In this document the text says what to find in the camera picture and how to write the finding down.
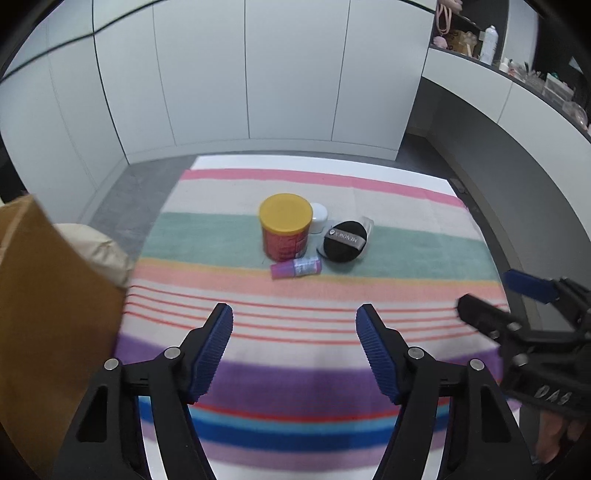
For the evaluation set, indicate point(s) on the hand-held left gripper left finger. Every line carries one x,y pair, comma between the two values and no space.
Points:
210,355

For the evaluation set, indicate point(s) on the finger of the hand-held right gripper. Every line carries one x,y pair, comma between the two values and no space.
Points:
531,285
489,321

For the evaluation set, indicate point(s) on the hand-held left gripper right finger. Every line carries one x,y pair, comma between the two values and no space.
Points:
378,355

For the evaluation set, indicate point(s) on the small purple bottle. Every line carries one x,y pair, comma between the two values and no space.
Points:
300,266

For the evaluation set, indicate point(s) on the clear plastic case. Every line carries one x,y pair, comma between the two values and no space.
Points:
368,225

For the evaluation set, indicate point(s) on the red can with yellow lid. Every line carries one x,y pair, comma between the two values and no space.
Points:
282,230

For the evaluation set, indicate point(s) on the small white jar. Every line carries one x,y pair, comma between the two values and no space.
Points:
319,219

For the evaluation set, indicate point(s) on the brown cardboard box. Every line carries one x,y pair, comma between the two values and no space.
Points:
46,323

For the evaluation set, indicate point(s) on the person's right hand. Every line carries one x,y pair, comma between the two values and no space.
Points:
554,434

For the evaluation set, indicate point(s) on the striped colourful cloth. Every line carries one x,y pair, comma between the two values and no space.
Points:
295,346

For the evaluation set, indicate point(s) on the beige cushion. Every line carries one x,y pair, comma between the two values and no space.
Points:
97,251

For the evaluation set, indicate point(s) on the clear plastic organizer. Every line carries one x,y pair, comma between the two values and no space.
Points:
556,87

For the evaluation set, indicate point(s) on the small white bottle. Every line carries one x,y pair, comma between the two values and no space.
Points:
504,65

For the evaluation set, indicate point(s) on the white spray bottle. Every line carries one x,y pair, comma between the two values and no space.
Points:
488,46

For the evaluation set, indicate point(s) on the brown paw print item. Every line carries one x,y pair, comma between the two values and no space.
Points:
461,41

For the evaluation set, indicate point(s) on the small pink plush toy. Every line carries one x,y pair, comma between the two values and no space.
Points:
441,42

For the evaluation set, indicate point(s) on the large pink plush toy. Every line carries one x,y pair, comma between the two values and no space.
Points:
450,4

